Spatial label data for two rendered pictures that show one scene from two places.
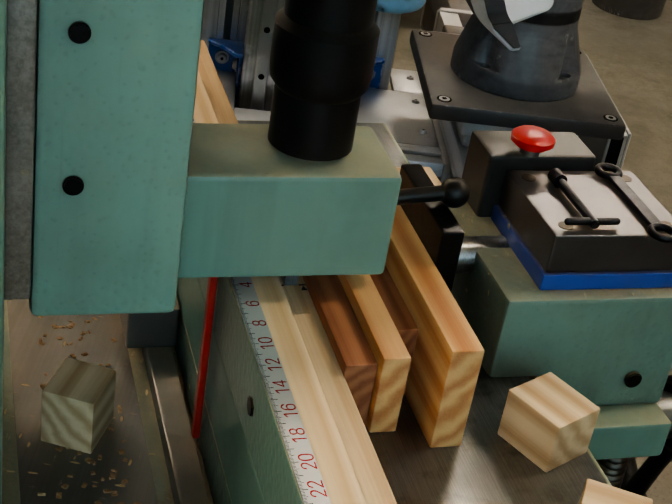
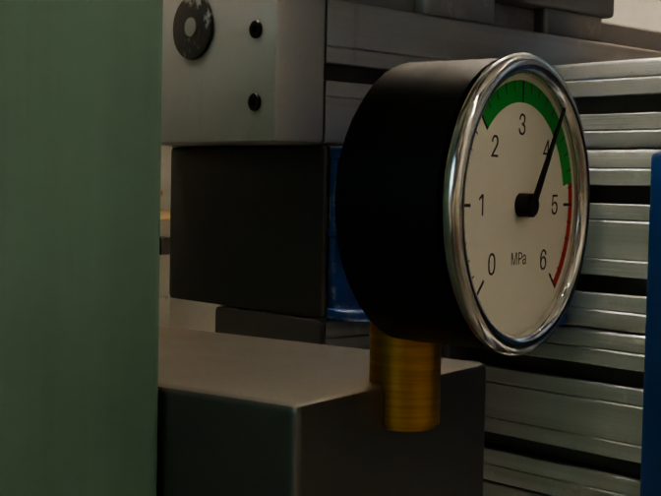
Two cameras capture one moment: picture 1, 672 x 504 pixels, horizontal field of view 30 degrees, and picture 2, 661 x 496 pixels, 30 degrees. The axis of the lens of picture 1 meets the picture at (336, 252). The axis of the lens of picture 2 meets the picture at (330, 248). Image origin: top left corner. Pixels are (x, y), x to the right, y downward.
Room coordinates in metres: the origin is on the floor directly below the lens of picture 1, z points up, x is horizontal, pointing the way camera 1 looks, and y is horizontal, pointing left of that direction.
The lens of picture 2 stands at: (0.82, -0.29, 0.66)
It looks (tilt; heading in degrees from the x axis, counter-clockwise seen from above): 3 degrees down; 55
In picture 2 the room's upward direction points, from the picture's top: 1 degrees clockwise
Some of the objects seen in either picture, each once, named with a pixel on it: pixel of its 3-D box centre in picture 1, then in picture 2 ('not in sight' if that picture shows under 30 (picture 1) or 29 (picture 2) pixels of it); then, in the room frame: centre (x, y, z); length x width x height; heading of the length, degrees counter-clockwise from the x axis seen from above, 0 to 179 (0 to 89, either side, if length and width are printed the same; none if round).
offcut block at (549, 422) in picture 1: (548, 421); not in sight; (0.60, -0.14, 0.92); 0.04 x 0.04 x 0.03; 44
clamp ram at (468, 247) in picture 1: (461, 254); not in sight; (0.73, -0.08, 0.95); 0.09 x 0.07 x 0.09; 20
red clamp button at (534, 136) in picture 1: (532, 138); not in sight; (0.78, -0.12, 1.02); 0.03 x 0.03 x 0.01
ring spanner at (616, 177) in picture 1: (634, 200); not in sight; (0.74, -0.19, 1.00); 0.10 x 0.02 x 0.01; 20
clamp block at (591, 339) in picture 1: (547, 295); not in sight; (0.75, -0.15, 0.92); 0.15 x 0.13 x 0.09; 20
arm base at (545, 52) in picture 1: (522, 34); not in sight; (1.39, -0.17, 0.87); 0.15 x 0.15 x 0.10
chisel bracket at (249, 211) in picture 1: (267, 208); not in sight; (0.67, 0.05, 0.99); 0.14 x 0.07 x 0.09; 110
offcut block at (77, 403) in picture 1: (78, 405); not in sight; (0.66, 0.15, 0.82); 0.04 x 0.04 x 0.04; 82
